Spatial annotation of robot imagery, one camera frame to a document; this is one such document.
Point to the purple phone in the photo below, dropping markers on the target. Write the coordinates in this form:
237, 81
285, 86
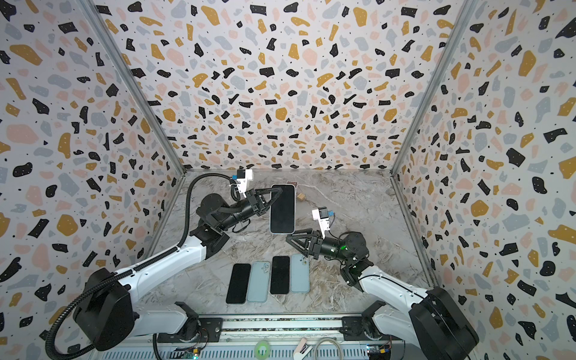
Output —
280, 275

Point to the green tape roll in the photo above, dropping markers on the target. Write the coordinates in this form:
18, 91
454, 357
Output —
262, 350

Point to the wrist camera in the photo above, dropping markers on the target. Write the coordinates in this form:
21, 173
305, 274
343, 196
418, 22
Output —
323, 216
240, 182

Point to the right corner aluminium post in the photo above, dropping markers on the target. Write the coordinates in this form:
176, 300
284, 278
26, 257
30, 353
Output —
462, 19

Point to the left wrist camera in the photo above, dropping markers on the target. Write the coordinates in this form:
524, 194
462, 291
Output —
240, 182

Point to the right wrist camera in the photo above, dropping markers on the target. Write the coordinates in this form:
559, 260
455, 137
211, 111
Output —
323, 216

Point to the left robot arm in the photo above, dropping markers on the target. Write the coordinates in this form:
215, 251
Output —
112, 314

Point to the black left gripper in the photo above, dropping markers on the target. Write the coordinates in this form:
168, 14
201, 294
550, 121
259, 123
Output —
258, 205

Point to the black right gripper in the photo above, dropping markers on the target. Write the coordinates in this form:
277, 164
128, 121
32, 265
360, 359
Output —
313, 244

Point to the white small device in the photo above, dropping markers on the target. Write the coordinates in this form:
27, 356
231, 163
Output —
302, 349

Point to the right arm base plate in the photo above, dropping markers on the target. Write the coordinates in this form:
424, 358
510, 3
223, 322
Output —
355, 328

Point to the mint phone case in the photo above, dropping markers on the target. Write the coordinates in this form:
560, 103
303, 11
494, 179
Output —
258, 285

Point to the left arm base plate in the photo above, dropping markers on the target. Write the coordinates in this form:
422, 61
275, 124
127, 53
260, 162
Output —
209, 330

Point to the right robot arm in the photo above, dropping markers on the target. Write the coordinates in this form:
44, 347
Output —
427, 318

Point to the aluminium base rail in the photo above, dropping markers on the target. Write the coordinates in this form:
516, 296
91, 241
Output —
240, 334

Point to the corner aluminium post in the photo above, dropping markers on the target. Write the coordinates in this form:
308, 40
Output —
462, 19
104, 20

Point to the left corner aluminium post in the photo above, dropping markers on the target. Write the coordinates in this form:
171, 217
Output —
104, 20

